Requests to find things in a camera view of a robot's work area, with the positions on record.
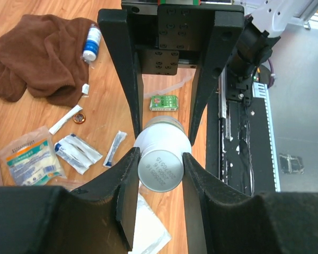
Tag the thin white sachet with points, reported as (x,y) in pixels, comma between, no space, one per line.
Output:
(120,136)

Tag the green medicine box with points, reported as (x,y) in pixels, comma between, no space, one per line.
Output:
(164,103)

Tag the green white bandage packet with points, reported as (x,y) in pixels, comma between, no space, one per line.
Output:
(31,159)

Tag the small round copper tin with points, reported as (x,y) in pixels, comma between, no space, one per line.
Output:
(79,118)

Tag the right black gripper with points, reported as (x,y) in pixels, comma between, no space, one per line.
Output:
(169,35)

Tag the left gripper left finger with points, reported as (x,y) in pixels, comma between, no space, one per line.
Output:
(97,217)

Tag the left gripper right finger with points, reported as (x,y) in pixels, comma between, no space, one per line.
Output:
(220,219)

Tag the white medicine bottle green label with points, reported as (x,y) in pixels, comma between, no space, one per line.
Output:
(162,143)

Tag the white gauze pad packet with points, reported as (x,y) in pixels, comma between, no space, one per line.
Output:
(150,235)

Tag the white cotton swab wrapper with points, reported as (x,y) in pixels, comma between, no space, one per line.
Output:
(58,125)

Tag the white swab packets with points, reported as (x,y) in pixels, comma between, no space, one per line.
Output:
(77,153)

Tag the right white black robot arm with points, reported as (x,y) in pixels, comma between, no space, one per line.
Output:
(262,30)

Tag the brown towel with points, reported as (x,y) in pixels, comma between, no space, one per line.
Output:
(42,54)

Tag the white blue pill bottle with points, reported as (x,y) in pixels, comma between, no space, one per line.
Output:
(92,44)

